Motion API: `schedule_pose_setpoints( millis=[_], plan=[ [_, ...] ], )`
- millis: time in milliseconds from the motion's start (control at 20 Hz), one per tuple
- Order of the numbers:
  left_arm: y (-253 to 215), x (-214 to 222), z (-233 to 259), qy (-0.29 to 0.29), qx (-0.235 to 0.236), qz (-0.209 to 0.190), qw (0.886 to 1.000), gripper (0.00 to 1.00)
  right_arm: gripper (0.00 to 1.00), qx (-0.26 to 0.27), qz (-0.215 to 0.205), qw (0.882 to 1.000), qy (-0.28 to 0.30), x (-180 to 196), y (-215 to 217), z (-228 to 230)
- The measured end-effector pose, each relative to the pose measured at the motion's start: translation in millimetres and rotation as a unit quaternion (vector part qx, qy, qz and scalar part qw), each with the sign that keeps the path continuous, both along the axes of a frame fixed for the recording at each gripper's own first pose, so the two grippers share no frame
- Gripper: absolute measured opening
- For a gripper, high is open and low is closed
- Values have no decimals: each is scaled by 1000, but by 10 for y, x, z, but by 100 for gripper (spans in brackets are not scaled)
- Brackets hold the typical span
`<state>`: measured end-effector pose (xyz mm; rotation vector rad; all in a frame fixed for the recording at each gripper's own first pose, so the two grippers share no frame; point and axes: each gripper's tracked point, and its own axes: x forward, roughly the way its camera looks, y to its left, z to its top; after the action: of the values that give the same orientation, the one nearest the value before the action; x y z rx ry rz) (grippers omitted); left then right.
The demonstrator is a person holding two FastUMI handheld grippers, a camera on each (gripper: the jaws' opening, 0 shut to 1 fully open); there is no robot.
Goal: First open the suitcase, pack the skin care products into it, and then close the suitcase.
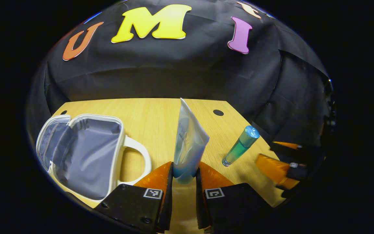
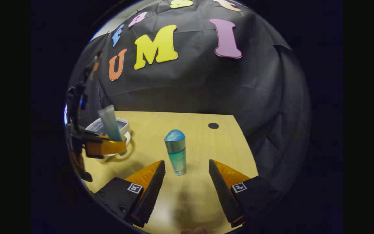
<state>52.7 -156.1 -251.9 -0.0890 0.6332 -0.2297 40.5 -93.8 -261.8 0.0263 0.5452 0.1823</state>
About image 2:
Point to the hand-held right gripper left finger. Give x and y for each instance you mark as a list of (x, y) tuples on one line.
[(153, 191)]

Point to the blue skin care bottle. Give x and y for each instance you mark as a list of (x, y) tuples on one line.
[(175, 152)]

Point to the white suitcase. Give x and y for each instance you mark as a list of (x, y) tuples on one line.
[(123, 124)]

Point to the black round table grommet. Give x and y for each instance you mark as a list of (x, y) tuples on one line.
[(213, 125)]

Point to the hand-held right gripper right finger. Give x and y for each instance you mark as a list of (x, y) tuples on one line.
[(222, 191)]

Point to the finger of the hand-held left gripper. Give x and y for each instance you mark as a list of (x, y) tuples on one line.
[(109, 148)]

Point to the black backdrop cloth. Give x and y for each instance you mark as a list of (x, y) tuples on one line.
[(190, 87)]

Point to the translucent skin care tube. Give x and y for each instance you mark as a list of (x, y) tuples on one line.
[(109, 123)]

